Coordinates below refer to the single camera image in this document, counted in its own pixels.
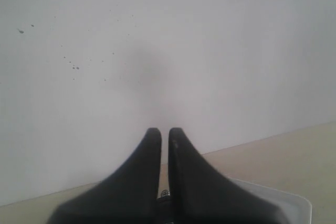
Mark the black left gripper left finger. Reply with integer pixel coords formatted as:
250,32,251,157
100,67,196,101
47,128,162,223

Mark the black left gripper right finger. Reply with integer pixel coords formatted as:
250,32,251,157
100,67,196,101
168,127,285,223

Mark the chrome dumbbell bar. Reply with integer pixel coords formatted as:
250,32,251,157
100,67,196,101
160,189,171,198

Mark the white plastic tray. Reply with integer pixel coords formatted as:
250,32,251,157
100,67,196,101
230,178,312,224

